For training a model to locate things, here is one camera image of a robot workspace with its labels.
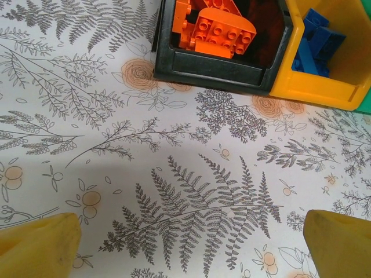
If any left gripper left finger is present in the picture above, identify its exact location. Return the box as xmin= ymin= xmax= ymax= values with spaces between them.
xmin=0 ymin=213 xmax=82 ymax=278

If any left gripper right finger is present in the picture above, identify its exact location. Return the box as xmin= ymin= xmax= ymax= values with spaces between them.
xmin=303 ymin=210 xmax=371 ymax=278

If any blue lego brick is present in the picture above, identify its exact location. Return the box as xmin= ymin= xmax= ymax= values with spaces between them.
xmin=291 ymin=37 xmax=331 ymax=79
xmin=303 ymin=8 xmax=331 ymax=32
xmin=312 ymin=25 xmax=347 ymax=63

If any green plastic bin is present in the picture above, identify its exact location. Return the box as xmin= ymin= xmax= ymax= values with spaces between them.
xmin=355 ymin=0 xmax=371 ymax=116

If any yellow plastic bin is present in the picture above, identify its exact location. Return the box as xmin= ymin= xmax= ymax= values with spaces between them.
xmin=268 ymin=0 xmax=369 ymax=111

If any black plastic bin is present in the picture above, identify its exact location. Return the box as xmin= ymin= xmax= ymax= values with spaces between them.
xmin=151 ymin=0 xmax=295 ymax=97

